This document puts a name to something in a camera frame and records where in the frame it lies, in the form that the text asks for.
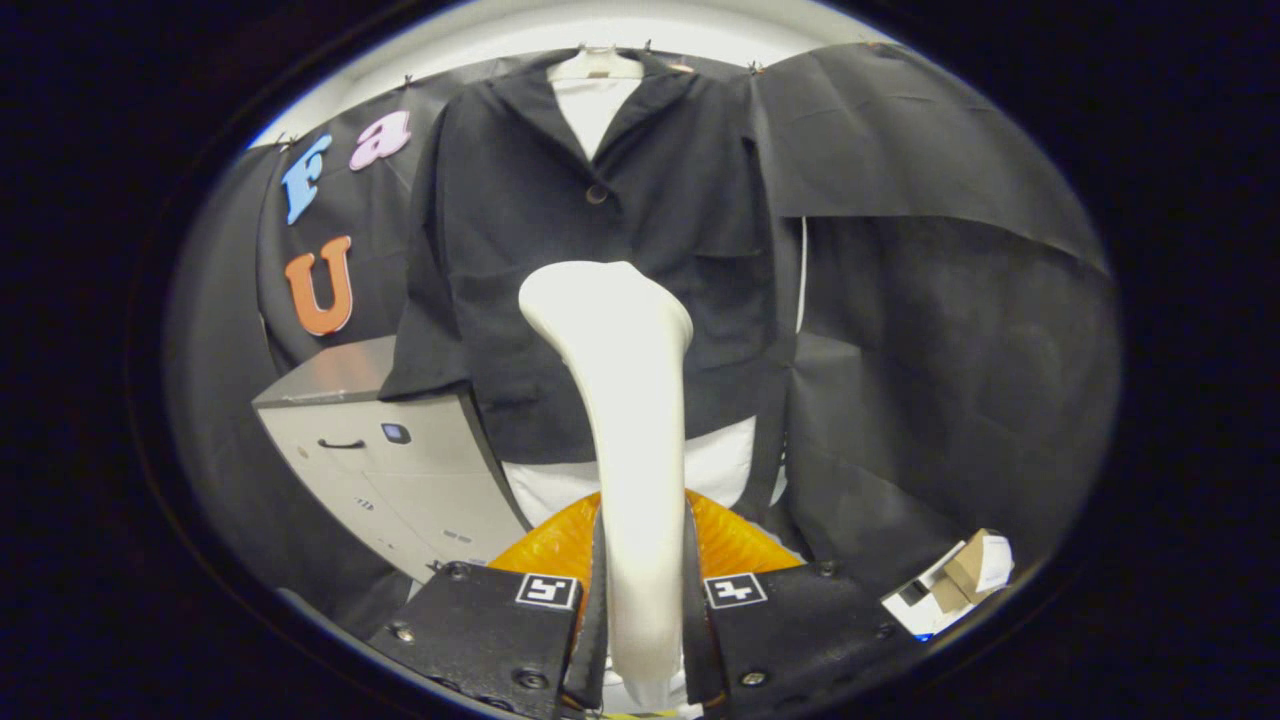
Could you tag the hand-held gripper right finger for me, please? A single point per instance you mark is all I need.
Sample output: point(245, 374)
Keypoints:
point(700, 650)

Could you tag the black backdrop cloth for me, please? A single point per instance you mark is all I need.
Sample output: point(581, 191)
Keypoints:
point(950, 350)

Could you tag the grey drawer cabinet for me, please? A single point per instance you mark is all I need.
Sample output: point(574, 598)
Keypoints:
point(400, 480)

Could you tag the white mannequin torso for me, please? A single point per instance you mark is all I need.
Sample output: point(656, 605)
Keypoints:
point(545, 490)

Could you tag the small white box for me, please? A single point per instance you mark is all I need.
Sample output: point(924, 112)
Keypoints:
point(915, 610)

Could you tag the black jacket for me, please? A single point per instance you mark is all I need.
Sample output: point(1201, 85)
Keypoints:
point(500, 250)

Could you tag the white garment steamer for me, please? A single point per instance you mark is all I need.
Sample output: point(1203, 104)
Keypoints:
point(630, 400)

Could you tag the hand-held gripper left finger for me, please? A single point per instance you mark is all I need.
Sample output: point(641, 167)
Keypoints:
point(596, 650)

